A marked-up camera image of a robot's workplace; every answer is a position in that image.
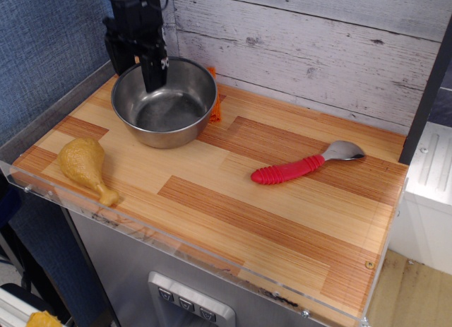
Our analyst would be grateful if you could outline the yellow object bottom left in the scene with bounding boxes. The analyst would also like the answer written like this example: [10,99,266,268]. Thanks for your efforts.
[25,311,63,327]

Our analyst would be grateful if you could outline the clear acrylic edge guard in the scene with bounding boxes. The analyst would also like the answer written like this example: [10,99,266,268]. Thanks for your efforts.
[1,163,388,326]

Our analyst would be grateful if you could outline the dark right vertical post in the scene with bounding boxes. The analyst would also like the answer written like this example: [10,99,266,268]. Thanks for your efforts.
[398,20,451,165]

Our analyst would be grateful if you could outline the red handled metal spoon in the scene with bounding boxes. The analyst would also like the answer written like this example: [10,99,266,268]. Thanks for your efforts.
[251,141,366,185]

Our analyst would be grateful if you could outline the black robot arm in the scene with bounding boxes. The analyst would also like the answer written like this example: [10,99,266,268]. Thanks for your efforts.
[103,0,169,93]

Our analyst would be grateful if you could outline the dark vertical post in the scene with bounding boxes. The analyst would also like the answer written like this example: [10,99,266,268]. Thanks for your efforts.
[398,20,451,165]
[153,0,169,57]

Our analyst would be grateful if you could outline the silver steel bowl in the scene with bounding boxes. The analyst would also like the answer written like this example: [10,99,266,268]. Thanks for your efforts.
[111,57,218,149]

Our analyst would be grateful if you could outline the plastic toy chicken drumstick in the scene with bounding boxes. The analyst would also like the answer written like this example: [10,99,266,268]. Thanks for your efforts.
[57,138,119,207]

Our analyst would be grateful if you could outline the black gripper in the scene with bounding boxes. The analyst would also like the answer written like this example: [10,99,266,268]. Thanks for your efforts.
[102,0,168,93]

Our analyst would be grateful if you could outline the white ribbed side box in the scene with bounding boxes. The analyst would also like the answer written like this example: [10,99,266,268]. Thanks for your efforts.
[389,122,451,274]

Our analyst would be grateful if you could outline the dark left vertical post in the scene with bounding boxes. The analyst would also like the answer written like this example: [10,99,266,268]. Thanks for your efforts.
[153,0,169,57]

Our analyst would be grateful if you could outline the silver button control panel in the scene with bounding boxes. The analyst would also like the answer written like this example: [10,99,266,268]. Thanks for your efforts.
[148,271,236,326]

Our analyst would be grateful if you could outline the folded orange cloth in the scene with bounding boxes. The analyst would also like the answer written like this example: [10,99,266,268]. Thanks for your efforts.
[207,66,222,123]

